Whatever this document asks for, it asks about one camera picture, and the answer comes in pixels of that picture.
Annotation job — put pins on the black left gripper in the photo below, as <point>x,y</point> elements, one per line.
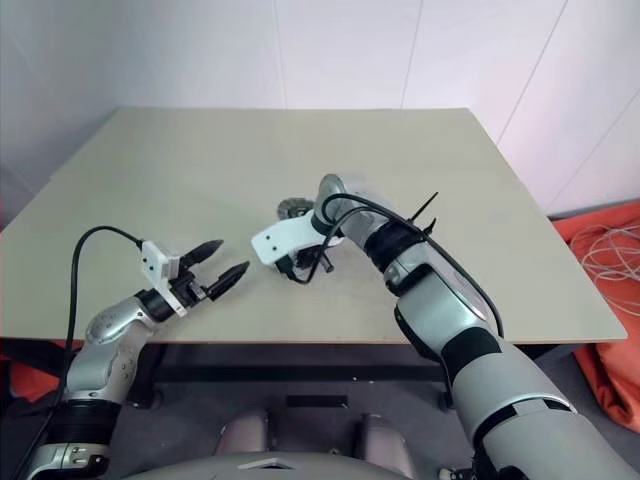
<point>187,290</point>

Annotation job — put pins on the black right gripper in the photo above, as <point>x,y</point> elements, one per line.
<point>310,257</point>

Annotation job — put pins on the silver finned rotor disc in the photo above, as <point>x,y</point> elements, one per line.
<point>295,207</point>

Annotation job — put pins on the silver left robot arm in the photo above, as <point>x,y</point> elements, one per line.
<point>100,330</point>

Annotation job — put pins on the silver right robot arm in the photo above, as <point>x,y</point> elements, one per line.
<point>450,310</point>

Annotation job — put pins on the black zip tie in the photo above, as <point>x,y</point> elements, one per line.
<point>425,205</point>

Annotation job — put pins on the dark rounded shape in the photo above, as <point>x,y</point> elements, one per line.
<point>385,440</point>
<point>247,430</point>

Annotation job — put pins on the grey robot torso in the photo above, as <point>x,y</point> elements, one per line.
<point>260,467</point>

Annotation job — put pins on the small orange cloth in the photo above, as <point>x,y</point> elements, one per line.
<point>30,380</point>

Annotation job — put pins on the large orange cloth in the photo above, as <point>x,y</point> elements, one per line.
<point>620,380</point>

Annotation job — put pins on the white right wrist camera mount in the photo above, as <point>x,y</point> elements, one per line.
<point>280,240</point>

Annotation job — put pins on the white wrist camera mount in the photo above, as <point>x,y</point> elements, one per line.
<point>280,240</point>
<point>157,262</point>

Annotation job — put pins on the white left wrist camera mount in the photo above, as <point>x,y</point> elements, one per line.
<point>157,262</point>

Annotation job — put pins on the black table frame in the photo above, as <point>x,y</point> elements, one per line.
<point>300,372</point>

